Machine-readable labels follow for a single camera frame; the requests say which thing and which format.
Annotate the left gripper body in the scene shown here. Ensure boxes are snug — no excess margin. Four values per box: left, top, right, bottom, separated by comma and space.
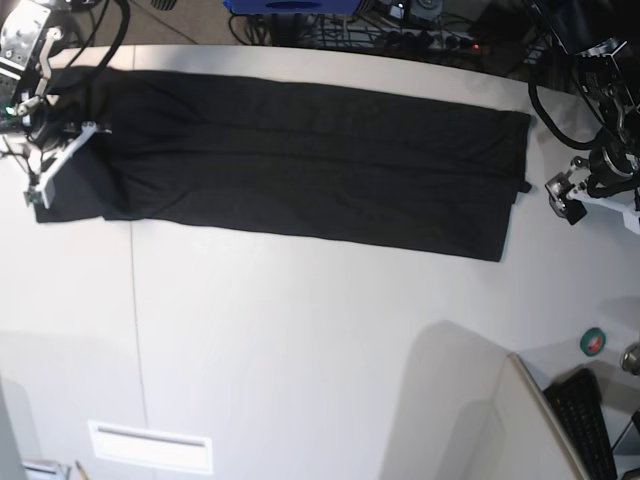
575, 142, 639, 199

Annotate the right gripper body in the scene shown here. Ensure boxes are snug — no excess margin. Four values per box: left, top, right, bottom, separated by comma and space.
1, 112, 80, 175

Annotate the black t-shirt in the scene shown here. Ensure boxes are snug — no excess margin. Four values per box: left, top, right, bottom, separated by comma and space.
35, 69, 531, 262

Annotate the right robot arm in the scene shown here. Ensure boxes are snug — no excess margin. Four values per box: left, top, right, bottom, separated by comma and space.
1, 1, 131, 208

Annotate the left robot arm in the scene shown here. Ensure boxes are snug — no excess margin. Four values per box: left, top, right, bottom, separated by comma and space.
525, 1, 639, 233

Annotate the green tape roll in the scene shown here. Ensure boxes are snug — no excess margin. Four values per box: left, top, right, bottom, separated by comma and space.
579, 327, 607, 357

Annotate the silver round knob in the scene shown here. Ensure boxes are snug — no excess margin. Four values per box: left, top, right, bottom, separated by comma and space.
620, 342, 640, 376

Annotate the black keyboard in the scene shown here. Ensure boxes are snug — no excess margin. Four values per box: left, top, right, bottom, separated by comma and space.
543, 368, 618, 480

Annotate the black power strip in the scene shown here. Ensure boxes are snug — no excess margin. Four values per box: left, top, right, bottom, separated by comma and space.
380, 29, 487, 54

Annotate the white slotted box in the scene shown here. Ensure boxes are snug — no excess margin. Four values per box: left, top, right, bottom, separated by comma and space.
88, 421, 214, 475

